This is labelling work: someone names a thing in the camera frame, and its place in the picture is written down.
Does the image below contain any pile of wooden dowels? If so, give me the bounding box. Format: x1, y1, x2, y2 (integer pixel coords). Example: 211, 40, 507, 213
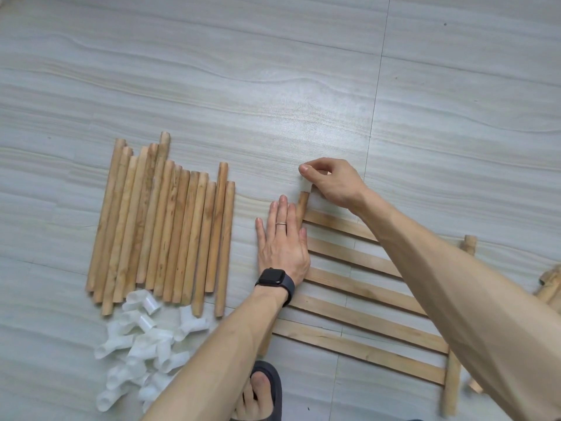
86, 131, 236, 319

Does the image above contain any person's black sandal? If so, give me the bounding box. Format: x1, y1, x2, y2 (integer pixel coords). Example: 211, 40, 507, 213
232, 361, 283, 421

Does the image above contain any person's right hand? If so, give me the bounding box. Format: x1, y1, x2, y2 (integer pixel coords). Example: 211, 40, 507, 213
298, 157, 373, 216

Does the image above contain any black smartwatch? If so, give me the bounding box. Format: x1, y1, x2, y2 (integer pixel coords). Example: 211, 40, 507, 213
256, 267, 296, 305

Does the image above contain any pile of white connectors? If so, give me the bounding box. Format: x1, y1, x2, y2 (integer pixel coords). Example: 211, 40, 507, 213
95, 289, 212, 413

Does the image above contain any person's left forearm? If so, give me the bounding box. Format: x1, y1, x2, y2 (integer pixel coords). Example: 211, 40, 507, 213
144, 289, 286, 421

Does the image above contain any person's left hand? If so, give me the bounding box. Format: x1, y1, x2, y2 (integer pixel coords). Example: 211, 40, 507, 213
254, 195, 312, 286

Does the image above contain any person's right forearm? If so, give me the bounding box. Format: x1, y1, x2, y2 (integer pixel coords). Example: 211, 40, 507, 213
355, 192, 561, 421

